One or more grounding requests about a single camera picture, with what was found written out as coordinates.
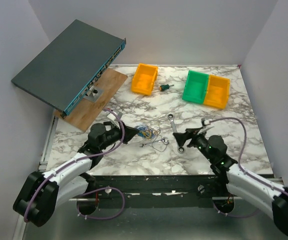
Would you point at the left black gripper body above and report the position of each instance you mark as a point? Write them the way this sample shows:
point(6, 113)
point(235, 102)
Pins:
point(115, 133)

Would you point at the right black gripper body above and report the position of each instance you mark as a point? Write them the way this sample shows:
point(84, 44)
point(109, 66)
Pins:
point(198, 140)

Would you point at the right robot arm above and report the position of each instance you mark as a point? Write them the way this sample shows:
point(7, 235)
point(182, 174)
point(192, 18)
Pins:
point(268, 196)

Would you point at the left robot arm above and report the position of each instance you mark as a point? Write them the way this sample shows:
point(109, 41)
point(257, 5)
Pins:
point(66, 172)

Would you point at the large ratchet wrench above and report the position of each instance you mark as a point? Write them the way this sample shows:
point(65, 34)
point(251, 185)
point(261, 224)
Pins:
point(170, 117)

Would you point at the small combination wrench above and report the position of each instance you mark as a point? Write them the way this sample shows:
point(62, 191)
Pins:
point(163, 140)

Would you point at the plywood board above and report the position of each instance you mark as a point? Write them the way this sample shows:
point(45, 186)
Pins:
point(90, 106)

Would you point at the right yellow plastic bin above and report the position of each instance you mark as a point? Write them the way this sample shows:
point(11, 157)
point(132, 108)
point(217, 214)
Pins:
point(217, 93)

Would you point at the yellow plastic bin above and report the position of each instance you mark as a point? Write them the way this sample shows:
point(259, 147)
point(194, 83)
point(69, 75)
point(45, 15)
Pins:
point(217, 93)
point(144, 79)

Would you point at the green plastic bin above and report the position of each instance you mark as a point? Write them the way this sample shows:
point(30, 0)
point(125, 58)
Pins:
point(195, 88)

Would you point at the left yellow plastic bin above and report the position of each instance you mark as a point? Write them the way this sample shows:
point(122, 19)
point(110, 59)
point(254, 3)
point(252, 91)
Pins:
point(144, 79)

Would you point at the green stubby screwdriver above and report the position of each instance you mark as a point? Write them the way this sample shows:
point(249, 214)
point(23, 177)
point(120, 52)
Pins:
point(165, 87)

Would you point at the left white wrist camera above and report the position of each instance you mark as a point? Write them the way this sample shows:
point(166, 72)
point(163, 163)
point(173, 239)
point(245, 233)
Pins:
point(114, 115)

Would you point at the metal bracket with knob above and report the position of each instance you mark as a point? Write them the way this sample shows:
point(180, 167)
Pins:
point(93, 94)

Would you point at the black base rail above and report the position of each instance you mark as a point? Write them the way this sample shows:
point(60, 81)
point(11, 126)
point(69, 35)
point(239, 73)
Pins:
point(135, 191)

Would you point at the dark grey network switch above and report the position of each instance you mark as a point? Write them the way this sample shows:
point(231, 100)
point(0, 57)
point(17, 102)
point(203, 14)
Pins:
point(62, 73)

